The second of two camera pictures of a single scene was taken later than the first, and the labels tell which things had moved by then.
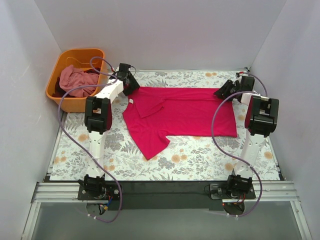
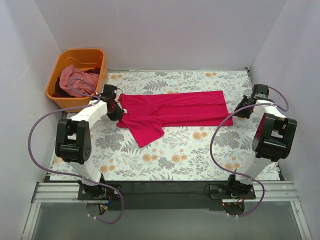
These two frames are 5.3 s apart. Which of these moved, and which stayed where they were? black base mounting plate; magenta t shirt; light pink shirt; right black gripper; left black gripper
Moved: magenta t shirt; left black gripper; right black gripper
Stayed: black base mounting plate; light pink shirt
